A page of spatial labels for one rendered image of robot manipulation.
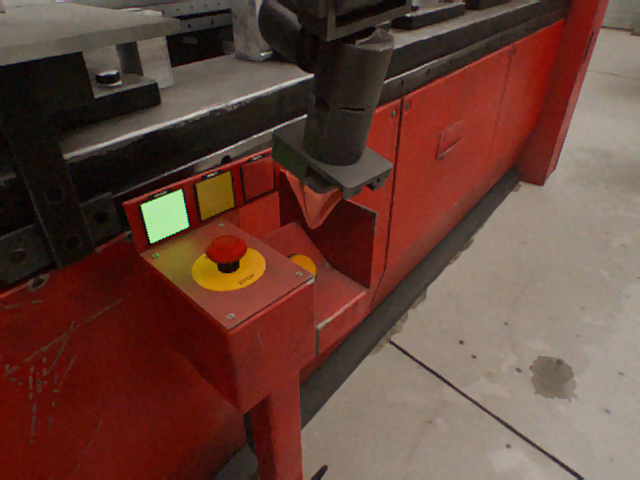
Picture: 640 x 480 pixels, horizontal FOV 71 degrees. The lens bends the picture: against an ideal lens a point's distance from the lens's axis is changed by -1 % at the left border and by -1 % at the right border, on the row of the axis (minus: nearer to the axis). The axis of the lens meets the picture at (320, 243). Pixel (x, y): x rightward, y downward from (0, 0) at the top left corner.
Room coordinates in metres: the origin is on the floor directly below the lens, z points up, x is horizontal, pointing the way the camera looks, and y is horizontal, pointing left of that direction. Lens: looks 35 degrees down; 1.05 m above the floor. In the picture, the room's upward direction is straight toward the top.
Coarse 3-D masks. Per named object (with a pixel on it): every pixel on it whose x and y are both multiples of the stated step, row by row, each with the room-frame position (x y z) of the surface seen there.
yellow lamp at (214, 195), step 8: (216, 176) 0.45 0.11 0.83; (224, 176) 0.46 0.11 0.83; (200, 184) 0.43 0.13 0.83; (208, 184) 0.44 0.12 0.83; (216, 184) 0.45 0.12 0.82; (224, 184) 0.45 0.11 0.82; (200, 192) 0.43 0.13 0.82; (208, 192) 0.44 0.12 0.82; (216, 192) 0.45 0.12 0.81; (224, 192) 0.45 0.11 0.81; (232, 192) 0.46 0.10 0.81; (200, 200) 0.43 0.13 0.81; (208, 200) 0.44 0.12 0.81; (216, 200) 0.45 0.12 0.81; (224, 200) 0.45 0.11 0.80; (232, 200) 0.46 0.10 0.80; (200, 208) 0.43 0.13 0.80; (208, 208) 0.44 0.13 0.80; (216, 208) 0.44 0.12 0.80; (224, 208) 0.45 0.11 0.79; (208, 216) 0.44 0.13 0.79
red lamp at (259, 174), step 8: (264, 160) 0.50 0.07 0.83; (272, 160) 0.51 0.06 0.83; (248, 168) 0.48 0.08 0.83; (256, 168) 0.49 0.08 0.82; (264, 168) 0.50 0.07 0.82; (272, 168) 0.50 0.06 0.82; (248, 176) 0.48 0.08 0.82; (256, 176) 0.49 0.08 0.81; (264, 176) 0.50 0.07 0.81; (272, 176) 0.50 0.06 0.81; (248, 184) 0.48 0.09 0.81; (256, 184) 0.49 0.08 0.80; (264, 184) 0.50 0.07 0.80; (272, 184) 0.50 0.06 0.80; (248, 192) 0.48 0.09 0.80; (256, 192) 0.49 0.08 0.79; (264, 192) 0.49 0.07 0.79
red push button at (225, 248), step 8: (216, 240) 0.36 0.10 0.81; (224, 240) 0.36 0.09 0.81; (232, 240) 0.36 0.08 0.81; (240, 240) 0.36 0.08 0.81; (208, 248) 0.35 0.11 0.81; (216, 248) 0.35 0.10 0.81; (224, 248) 0.35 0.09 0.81; (232, 248) 0.35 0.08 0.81; (240, 248) 0.35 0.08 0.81; (208, 256) 0.34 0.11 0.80; (216, 256) 0.34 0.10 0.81; (224, 256) 0.34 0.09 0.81; (232, 256) 0.34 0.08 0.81; (240, 256) 0.34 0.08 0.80; (224, 264) 0.34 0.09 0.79; (232, 264) 0.35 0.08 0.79; (224, 272) 0.34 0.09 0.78
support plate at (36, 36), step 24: (24, 0) 0.50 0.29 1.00; (48, 0) 0.50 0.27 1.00; (0, 24) 0.35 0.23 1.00; (24, 24) 0.35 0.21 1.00; (48, 24) 0.35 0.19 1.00; (72, 24) 0.35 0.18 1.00; (96, 24) 0.35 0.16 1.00; (120, 24) 0.35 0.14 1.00; (144, 24) 0.35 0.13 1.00; (168, 24) 0.37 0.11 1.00; (0, 48) 0.27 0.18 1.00; (24, 48) 0.28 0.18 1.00; (48, 48) 0.30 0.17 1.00; (72, 48) 0.31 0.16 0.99
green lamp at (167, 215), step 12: (180, 192) 0.42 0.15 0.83; (144, 204) 0.39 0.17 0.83; (156, 204) 0.40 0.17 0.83; (168, 204) 0.40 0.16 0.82; (180, 204) 0.41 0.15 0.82; (144, 216) 0.39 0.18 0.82; (156, 216) 0.39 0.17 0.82; (168, 216) 0.40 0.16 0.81; (180, 216) 0.41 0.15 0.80; (156, 228) 0.39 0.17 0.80; (168, 228) 0.40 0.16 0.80; (180, 228) 0.41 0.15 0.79; (156, 240) 0.39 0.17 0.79
